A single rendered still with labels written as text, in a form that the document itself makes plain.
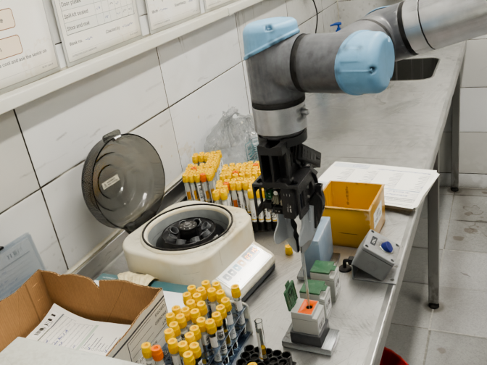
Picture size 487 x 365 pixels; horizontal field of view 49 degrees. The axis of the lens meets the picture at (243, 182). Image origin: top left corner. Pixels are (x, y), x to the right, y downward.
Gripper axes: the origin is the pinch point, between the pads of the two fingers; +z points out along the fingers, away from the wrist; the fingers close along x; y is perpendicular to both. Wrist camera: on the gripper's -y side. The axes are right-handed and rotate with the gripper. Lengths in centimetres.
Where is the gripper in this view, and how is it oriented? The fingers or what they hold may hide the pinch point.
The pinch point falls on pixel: (301, 242)
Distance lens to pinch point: 87.8
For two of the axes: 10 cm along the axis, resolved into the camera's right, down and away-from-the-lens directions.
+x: 9.0, 0.5, -4.4
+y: -4.2, 4.3, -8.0
